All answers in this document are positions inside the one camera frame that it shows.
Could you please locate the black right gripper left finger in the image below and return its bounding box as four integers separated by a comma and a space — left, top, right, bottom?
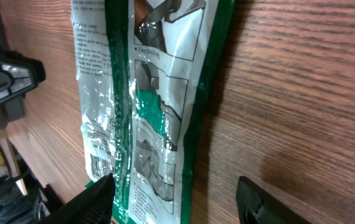
39, 174, 116, 224

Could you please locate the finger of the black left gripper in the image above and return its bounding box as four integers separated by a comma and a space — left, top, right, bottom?
0, 49, 46, 106

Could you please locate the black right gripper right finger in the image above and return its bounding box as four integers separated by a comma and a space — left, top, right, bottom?
236, 176, 310, 224

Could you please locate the green 3M gloves packet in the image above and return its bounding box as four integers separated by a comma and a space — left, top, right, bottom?
71, 0, 235, 223

